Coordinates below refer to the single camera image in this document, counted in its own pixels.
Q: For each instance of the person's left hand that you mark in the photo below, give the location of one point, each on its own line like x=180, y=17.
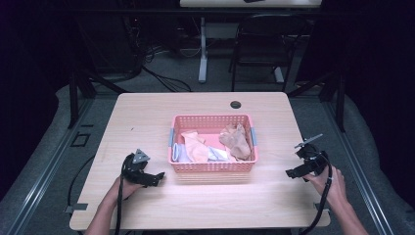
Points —
x=128, y=188

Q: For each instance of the black metal stand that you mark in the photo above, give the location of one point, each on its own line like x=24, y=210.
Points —
x=81, y=81
x=329, y=91

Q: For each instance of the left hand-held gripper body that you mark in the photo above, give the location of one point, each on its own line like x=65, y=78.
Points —
x=134, y=165

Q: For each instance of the light blue sock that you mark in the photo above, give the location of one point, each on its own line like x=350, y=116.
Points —
x=180, y=152

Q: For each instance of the person's right hand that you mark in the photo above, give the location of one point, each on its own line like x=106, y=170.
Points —
x=329, y=185

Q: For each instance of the tan sock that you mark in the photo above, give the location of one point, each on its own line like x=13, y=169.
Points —
x=236, y=141

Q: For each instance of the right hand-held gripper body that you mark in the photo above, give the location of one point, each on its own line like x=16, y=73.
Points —
x=311, y=159

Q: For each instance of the pink plastic basket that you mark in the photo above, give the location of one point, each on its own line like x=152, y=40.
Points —
x=212, y=143

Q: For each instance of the black folding chair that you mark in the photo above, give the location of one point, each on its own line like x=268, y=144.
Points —
x=265, y=45

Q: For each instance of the orange sock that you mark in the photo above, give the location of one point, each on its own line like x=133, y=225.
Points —
x=196, y=147

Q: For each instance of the white desk leg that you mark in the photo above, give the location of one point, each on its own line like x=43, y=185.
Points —
x=203, y=52

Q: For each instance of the white sock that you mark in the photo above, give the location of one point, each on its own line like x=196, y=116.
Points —
x=218, y=154

